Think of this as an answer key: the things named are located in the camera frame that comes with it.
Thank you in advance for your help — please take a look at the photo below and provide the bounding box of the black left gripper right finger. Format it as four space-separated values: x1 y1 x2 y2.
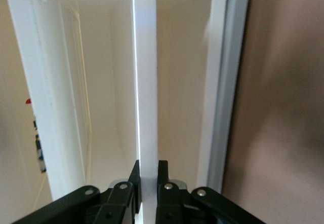
155 160 266 224

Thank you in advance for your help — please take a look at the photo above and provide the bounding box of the red and black background device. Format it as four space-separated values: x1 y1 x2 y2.
25 98 48 174

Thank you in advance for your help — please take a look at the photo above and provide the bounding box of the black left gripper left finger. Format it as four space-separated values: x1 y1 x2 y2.
11 159 142 224

